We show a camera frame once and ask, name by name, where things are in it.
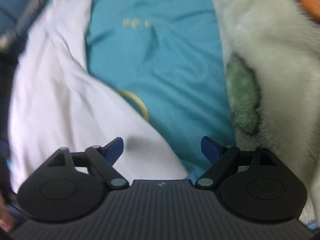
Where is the green frog printed blanket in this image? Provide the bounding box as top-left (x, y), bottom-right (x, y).
top-left (209, 0), bottom-right (320, 227)

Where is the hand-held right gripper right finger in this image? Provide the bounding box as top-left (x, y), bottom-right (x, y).
top-left (195, 136), bottom-right (278, 189)

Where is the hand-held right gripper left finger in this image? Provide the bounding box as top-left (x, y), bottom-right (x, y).
top-left (46, 137), bottom-right (129, 190)

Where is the white garment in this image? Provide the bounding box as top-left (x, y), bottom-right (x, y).
top-left (7, 0), bottom-right (189, 193)

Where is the bed with teal printed sheet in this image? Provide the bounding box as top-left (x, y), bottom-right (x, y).
top-left (85, 0), bottom-right (237, 180)

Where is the person's left hand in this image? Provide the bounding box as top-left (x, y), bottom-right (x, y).
top-left (0, 194), bottom-right (14, 232)

